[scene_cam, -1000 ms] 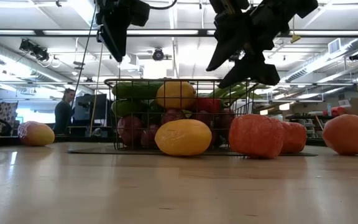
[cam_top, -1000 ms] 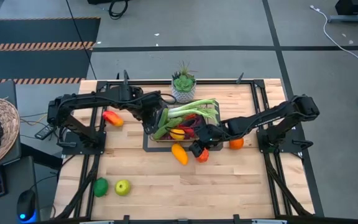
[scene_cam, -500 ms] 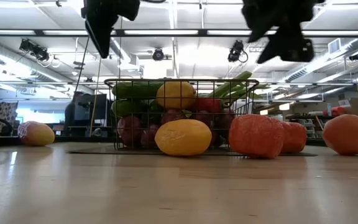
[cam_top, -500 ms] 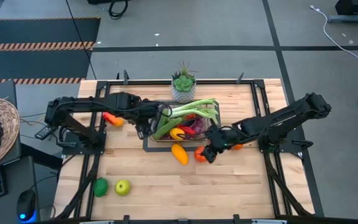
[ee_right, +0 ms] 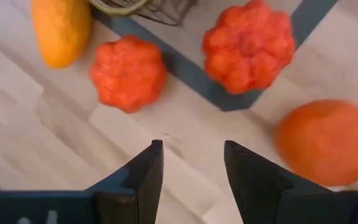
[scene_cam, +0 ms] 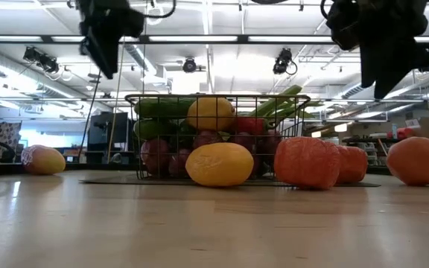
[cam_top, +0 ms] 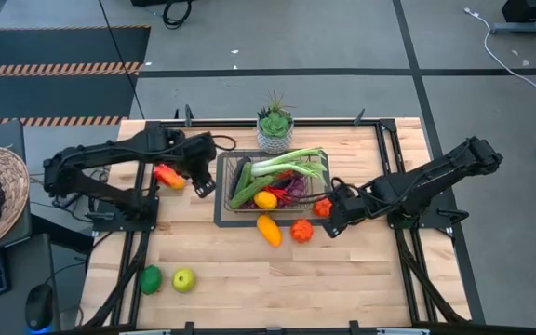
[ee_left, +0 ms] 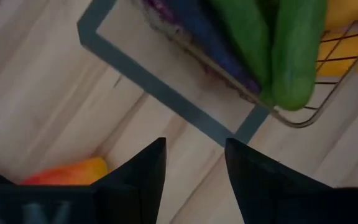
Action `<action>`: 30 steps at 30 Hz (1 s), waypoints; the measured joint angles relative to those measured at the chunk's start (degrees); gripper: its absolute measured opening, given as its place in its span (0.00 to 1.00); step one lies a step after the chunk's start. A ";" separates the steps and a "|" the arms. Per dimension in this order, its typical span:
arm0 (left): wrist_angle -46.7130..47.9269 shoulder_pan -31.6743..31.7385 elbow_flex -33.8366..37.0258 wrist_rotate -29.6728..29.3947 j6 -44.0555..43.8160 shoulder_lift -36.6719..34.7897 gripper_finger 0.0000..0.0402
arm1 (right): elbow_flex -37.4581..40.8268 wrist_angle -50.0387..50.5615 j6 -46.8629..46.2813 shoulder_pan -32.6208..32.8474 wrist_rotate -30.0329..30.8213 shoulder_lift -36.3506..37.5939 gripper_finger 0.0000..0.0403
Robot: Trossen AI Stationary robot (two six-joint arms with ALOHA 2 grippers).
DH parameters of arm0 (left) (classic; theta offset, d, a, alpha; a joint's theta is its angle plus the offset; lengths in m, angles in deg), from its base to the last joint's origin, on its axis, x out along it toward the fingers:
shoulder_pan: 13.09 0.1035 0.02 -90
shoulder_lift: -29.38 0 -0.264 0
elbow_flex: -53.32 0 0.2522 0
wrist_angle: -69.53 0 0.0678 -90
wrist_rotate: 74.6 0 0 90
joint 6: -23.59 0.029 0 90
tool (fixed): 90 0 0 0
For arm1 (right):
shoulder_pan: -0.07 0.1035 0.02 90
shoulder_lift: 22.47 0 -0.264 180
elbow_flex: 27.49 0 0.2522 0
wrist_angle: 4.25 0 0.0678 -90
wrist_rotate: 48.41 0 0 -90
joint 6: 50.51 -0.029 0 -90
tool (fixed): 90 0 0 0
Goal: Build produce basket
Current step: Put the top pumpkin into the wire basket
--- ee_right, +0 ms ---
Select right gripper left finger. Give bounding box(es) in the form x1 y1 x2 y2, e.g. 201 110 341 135
85 139 165 224

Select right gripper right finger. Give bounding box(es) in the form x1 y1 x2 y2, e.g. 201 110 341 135
224 139 358 224

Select round orange fruit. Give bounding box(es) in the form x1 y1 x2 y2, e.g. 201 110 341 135
273 98 358 187

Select orange-red mini pumpkin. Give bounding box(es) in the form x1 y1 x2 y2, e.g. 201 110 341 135
88 34 169 114
201 0 296 96

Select yellow oblong mango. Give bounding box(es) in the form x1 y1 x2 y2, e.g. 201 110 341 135
30 0 93 70

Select wire produce basket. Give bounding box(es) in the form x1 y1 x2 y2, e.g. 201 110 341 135
88 0 198 27

